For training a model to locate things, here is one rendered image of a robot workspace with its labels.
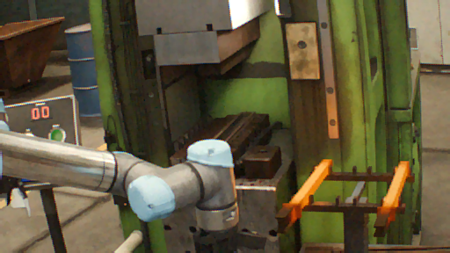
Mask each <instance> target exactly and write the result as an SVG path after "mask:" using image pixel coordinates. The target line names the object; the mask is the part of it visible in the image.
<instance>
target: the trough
mask: <svg viewBox="0 0 450 253"><path fill-rule="evenodd" d="M249 115H250V113H242V114H241V115H240V116H238V117H237V118H236V120H235V121H233V122H232V123H231V124H230V125H229V126H228V127H227V129H226V130H224V131H223V132H222V133H221V134H220V135H219V136H218V137H217V138H216V139H215V140H220V141H224V140H225V139H227V137H228V136H229V135H230V134H231V133H232V132H233V131H234V130H236V128H237V127H238V126H239V125H240V124H241V123H242V122H243V121H244V120H245V119H246V118H247V117H248V116H249Z"/></svg>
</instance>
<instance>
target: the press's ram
mask: <svg viewBox="0 0 450 253"><path fill-rule="evenodd" d="M271 8H272V7H271V2H270V0H135V9H136V14H137V24H138V29H139V32H138V34H139V36H150V35H158V34H160V33H162V34H174V33H189V32H201V31H210V30H212V29H213V31H227V30H234V29H235V28H236V27H238V26H240V25H242V24H244V23H246V22H247V21H250V20H252V19H253V18H255V17H258V16H259V15H260V14H262V13H264V12H266V11H269V10H270V9H271Z"/></svg>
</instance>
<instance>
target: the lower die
mask: <svg viewBox="0 0 450 253"><path fill-rule="evenodd" d="M242 113H250V115H249V116H248V117H247V118H246V119H245V120H244V121H243V122H242V123H241V124H240V125H239V126H238V127H237V128H236V130H234V131H233V132H232V133H231V134H230V135H229V136H228V137H227V139H225V140H224V141H225V142H227V144H230V143H231V141H232V140H233V139H235V138H236V136H237V135H238V134H240V132H241V130H244V127H245V126H247V125H248V124H249V122H250V121H252V119H253V118H254V117H260V118H261V119H262V120H263V125H264V130H265V129H266V128H267V127H269V126H270V123H269V115H268V113H255V112H239V113H238V114H227V116H226V117H225V118H215V119H214V120H213V121H210V123H209V124H208V126H206V127H204V128H203V129H204V130H202V131H200V132H199V133H198V134H196V135H195V136H194V137H193V139H190V140H189V142H188V143H186V144H185V145H184V147H183V148H181V149H180V150H179V151H178V152H177V153H176V154H175V155H173V156H171V167H172V166H174V165H177V164H179V163H185V162H186V161H188V159H187V156H188V154H187V149H188V148H189V147H191V146H192V145H193V143H195V142H198V141H204V140H214V139H216V138H217V137H218V136H219V135H220V134H221V133H222V132H223V131H224V130H226V129H227V127H228V126H229V125H230V124H231V123H232V122H233V121H235V120H236V118H237V117H238V116H240V115H241V114H242ZM254 121H257V122H258V124H259V127H260V133H261V121H260V119H254ZM251 125H252V126H253V127H254V128H255V130H256V138H257V137H258V125H257V124H256V123H254V122H252V123H251ZM246 130H250V132H251V136H252V142H253V141H254V140H253V139H254V134H253V130H252V127H247V128H246ZM243 134H244V135H245V136H246V138H247V143H248V148H249V147H250V135H249V133H248V132H246V131H243ZM237 139H240V140H241V141H242V142H243V151H244V150H245V139H244V137H243V136H238V137H237ZM233 144H236V146H237V147H238V154H239V157H240V156H241V153H242V149H241V143H240V142H239V141H234V142H233ZM229 147H230V152H231V155H232V159H233V164H234V165H235V163H236V148H235V147H234V146H229ZM240 171H241V170H236V168H235V167H234V175H235V178H236V175H237V174H238V173H239V172H240Z"/></svg>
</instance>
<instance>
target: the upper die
mask: <svg viewBox="0 0 450 253"><path fill-rule="evenodd" d="M258 37H260V27H259V20H258V17H255V18H253V19H252V20H250V21H247V22H246V23H244V24H242V25H240V26H238V27H236V28H235V29H234V30H227V31H213V29H212V30H210V31H201V32H189V33H174V34H162V33H160V34H158V35H154V42H155V48H156V63H157V66H163V65H181V64H201V63H219V62H221V61H223V60H226V59H227V58H228V57H230V56H231V55H232V54H234V53H236V52H237V51H239V50H240V49H241V48H242V47H245V46H247V45H248V44H249V43H250V42H252V41H254V40H255V39H256V38H258Z"/></svg>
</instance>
